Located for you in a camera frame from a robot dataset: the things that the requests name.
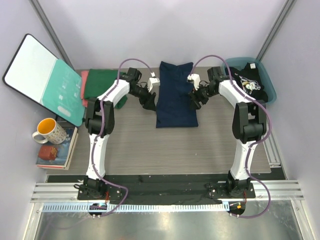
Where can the red small box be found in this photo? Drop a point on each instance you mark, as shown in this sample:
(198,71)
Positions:
(48,153)

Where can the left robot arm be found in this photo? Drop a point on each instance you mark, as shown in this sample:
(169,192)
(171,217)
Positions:
(100,123)

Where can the yellow inside floral mug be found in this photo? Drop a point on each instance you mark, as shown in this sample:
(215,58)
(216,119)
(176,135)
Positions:
(48,130)

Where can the aluminium front rail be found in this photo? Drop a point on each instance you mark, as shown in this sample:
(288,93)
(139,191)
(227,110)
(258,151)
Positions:
(147,197)

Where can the teal plastic bin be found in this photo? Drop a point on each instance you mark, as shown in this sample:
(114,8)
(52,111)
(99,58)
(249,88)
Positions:
(240,62)

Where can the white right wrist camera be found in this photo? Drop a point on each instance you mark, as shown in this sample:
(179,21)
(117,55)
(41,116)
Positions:
(195,80)

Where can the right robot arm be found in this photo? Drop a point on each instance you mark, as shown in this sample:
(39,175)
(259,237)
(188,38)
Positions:
(249,124)

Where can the stack of books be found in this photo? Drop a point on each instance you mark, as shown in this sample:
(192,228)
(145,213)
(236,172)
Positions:
(65,152)

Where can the navy blue t shirt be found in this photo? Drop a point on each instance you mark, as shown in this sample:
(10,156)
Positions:
(173,106)

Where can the right aluminium frame post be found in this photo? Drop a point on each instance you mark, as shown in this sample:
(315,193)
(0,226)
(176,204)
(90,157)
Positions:
(276,27)

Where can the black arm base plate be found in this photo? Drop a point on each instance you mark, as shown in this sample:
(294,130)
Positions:
(165,183)

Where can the aluminium frame post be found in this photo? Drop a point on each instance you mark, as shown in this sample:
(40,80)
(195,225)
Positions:
(50,30)
(276,27)

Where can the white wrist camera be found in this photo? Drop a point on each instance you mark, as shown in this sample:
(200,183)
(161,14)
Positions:
(152,82)
(195,80)

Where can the folded green t shirt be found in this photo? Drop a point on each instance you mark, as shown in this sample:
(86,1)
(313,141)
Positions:
(95,82)

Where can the left aluminium frame post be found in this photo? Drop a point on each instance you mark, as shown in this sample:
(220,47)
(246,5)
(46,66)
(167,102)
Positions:
(50,30)

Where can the white and teal board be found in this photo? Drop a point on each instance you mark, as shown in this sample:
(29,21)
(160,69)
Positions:
(38,74)

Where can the black printed t shirt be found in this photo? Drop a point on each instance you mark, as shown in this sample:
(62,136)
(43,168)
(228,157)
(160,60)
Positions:
(249,80)

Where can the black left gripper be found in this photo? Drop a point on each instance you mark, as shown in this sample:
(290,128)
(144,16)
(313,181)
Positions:
(149,104)

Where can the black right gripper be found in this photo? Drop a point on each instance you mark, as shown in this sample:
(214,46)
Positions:
(195,104)

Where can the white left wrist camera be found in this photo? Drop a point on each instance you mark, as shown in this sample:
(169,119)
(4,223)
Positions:
(152,82)

